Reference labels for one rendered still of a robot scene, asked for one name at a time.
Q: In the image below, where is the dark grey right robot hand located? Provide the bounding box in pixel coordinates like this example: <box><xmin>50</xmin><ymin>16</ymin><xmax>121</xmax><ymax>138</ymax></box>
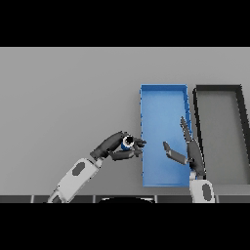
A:
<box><xmin>162</xmin><ymin>115</ymin><xmax>207</xmax><ymax>179</ymax></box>

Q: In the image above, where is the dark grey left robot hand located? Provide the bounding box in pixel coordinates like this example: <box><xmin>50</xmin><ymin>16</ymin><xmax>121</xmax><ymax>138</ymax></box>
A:
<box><xmin>89</xmin><ymin>130</ymin><xmax>147</xmax><ymax>163</ymax></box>

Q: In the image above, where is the blue pipe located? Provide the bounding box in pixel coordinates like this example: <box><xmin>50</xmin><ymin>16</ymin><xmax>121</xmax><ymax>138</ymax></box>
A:
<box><xmin>120</xmin><ymin>135</ymin><xmax>136</xmax><ymax>151</ymax></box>

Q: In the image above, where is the dark grey bin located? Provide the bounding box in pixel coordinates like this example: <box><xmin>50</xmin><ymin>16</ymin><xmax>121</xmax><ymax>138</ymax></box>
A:
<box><xmin>191</xmin><ymin>84</ymin><xmax>250</xmax><ymax>187</ymax></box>

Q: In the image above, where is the blue bin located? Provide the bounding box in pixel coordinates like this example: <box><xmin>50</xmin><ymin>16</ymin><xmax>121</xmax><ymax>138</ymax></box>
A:
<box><xmin>139</xmin><ymin>83</ymin><xmax>196</xmax><ymax>188</ymax></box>

